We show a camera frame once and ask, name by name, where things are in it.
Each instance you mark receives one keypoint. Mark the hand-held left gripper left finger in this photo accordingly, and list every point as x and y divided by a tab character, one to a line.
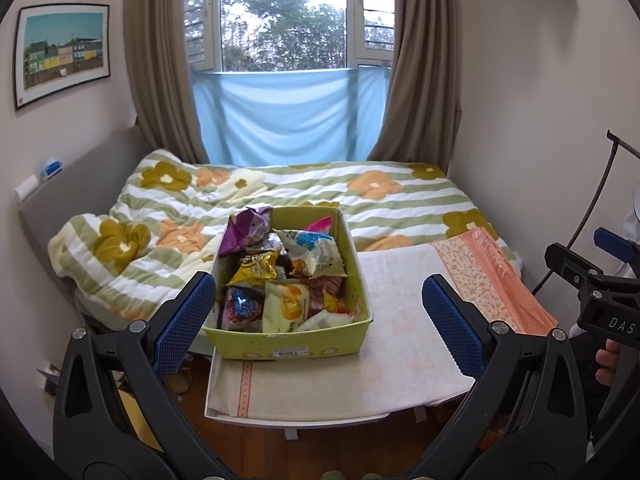
185	325

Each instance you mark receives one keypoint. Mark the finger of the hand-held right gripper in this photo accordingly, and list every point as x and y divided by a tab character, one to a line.
570	262
612	242

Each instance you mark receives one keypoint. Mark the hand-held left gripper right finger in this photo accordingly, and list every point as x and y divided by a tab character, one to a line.
450	330

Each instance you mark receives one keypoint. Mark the purple cartoon snack packet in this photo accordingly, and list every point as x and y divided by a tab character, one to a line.
242	307

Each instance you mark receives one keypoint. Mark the gold snack packet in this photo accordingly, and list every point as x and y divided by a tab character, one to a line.
255	267

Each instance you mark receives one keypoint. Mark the green cardboard box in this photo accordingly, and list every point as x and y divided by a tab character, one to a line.
280	342

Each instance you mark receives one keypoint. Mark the orange white snack packet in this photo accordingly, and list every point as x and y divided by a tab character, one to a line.
285	307

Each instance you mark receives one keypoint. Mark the brown lettered white snack packet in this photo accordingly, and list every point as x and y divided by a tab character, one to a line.
270	246

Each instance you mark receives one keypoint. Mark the white potato chips packet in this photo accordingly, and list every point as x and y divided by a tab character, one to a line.
320	320

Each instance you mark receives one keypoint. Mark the magenta snack packet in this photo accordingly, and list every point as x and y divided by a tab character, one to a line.
320	225

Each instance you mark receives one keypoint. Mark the person's right hand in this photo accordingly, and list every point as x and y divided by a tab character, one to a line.
607	365

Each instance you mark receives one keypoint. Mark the white orange patterned tablecloth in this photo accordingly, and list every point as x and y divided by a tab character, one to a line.
400	310

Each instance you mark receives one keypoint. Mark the floral striped blanket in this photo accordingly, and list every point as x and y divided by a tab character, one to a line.
400	210

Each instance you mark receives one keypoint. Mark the grey bed headboard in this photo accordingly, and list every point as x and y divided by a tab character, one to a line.
85	175

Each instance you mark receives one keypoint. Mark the small blue white pack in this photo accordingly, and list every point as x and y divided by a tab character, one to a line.
51	167

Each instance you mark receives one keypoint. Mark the small white box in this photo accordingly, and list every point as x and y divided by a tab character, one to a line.
25	189

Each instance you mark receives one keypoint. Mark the light blue cloth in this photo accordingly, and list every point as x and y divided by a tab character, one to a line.
285	110

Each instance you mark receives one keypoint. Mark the framed houses picture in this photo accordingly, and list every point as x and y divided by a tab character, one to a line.
62	55

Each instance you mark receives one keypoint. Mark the white framed window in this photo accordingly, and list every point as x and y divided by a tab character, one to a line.
285	10

